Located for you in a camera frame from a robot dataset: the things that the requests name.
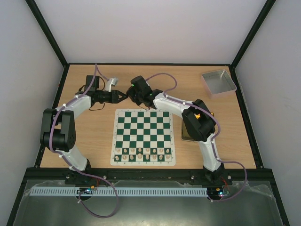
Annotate gold tin with dark pieces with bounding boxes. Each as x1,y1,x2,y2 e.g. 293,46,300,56
182,113,216,142

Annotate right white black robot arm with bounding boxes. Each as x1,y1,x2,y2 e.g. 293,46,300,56
127,87,224,185

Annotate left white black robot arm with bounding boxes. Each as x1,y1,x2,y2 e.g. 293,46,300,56
40,90,127,172

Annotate green white chess board mat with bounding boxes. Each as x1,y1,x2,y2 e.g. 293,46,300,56
110,109,176,167

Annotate silver tin lid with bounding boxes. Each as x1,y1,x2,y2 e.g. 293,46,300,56
201,69,237,97

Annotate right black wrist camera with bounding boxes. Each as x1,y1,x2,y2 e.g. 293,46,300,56
131,76,151,93

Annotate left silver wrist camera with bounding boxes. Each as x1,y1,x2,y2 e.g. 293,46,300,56
104,77,119,92

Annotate grey slotted cable duct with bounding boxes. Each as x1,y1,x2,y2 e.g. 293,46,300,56
29,186,207,197

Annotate black mounting rail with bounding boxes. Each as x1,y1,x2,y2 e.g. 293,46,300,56
25,167,273,186

